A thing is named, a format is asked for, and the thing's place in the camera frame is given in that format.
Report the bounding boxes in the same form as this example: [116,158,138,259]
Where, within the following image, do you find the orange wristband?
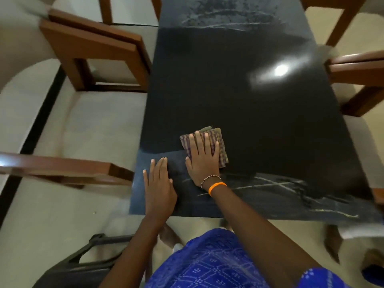
[208,182,227,197]

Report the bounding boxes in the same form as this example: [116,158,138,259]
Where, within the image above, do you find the person's right forearm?
[210,185,323,288]

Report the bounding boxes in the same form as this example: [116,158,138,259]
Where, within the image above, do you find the black plastic chair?
[32,233,136,288]

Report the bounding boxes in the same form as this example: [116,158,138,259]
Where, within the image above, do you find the brown wooden chair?
[39,8,152,93]
[0,152,135,189]
[300,0,370,47]
[325,50,384,118]

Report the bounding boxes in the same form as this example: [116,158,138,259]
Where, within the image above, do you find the person's left forearm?
[98,213,168,288]

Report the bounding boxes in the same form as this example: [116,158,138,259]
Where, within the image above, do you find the person's right hand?
[185,131,221,187]

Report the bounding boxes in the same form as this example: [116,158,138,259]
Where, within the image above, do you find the blue patterned garment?
[145,228,352,288]

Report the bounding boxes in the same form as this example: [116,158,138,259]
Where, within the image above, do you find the checked brown cleaning cloth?
[179,126,229,169]

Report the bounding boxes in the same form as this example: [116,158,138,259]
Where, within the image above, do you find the person's left hand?
[143,157,178,220]

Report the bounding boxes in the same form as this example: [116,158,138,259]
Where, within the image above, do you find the black and white beaded bracelet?
[200,175,221,189]

